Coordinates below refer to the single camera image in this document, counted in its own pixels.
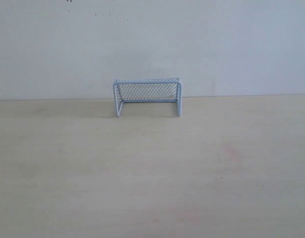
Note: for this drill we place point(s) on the white miniature soccer goal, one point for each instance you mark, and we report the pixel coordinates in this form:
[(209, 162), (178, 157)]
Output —
[(160, 90)]

